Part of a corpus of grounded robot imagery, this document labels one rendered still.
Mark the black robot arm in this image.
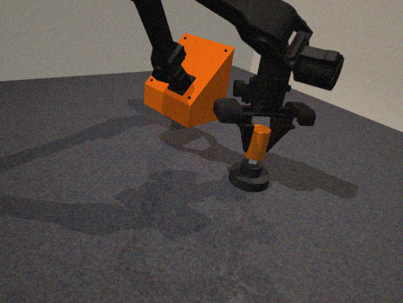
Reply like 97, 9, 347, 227
131, 0, 345, 104

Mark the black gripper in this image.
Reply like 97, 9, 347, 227
213, 72, 316, 153

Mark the orange knob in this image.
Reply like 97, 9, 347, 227
245, 124, 271, 161

